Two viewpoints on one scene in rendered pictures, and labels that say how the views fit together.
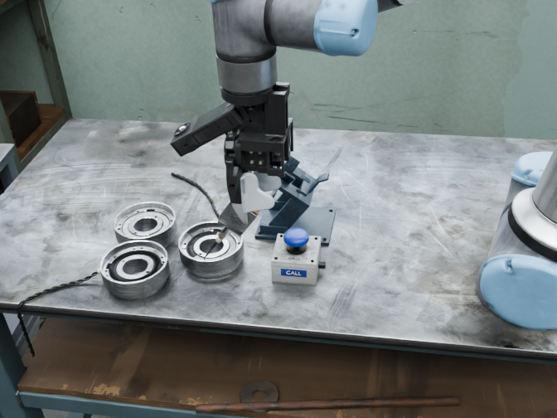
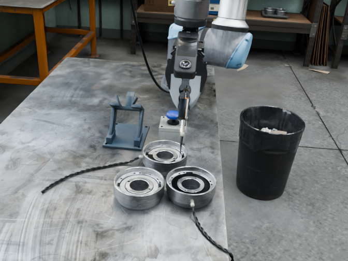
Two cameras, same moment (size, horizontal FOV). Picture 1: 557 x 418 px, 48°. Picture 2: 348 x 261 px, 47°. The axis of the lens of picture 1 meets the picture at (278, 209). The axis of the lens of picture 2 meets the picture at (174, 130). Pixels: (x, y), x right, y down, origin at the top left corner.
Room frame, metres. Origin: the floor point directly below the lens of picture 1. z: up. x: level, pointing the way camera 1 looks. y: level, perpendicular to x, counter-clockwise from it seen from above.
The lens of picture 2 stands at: (0.89, 0.91, 1.32)
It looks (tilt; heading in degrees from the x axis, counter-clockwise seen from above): 28 degrees down; 262
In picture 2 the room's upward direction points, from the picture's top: 4 degrees clockwise
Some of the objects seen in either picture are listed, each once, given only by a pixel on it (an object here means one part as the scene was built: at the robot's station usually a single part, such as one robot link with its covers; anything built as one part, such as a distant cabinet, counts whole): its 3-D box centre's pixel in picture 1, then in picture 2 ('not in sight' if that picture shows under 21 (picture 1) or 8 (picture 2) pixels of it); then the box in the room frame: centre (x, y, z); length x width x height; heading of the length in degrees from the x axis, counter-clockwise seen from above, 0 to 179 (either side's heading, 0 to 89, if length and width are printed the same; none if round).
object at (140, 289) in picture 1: (136, 270); (190, 187); (0.75, 0.23, 0.82); 0.10 x 0.10 x 0.04
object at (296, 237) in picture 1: (296, 245); (173, 120); (0.76, -0.03, 0.85); 0.04 x 0.04 x 0.05
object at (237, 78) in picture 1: (248, 68); (190, 8); (0.75, 0.03, 1.15); 0.08 x 0.08 x 0.05
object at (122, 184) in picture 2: (146, 229); (139, 188); (0.86, 0.23, 0.82); 0.08 x 0.08 x 0.02
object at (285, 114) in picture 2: not in sight; (265, 154); (0.13, -0.88, 0.21); 0.34 x 0.34 x 0.43
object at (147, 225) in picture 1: (146, 228); (139, 188); (0.86, 0.23, 0.82); 0.10 x 0.10 x 0.04
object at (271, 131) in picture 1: (256, 126); (189, 44); (0.75, 0.03, 1.07); 0.09 x 0.08 x 0.12; 77
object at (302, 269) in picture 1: (300, 259); (173, 128); (0.76, -0.03, 0.82); 0.08 x 0.07 x 0.05; 80
